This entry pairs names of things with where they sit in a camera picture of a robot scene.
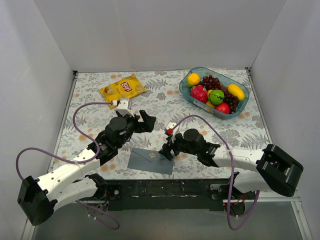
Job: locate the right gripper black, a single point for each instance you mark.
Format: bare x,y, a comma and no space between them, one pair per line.
172,145

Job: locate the green ball fruit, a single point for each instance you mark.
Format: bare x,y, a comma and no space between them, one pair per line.
216,97

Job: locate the yellow lemon left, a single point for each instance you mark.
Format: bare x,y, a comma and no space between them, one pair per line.
193,79

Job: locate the red apple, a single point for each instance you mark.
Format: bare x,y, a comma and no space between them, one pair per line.
223,107

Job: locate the teal plastic fruit basket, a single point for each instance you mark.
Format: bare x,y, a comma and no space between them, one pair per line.
202,71

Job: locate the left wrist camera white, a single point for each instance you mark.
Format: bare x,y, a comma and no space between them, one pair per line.
124,107

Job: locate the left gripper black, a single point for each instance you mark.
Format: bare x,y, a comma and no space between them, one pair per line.
139,122

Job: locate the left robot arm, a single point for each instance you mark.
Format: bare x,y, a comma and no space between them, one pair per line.
40,197

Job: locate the floral tablecloth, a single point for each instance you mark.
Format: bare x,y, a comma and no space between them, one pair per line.
87,116

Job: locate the purple grape bunch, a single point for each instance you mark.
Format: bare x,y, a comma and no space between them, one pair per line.
213,83

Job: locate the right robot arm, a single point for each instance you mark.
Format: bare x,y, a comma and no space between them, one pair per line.
270,168

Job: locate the yellow Lays chips bag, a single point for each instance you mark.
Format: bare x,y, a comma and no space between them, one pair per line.
126,88

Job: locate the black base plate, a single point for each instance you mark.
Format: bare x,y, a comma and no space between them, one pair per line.
163,194

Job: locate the small orange fruit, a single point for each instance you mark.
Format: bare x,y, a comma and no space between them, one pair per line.
208,93

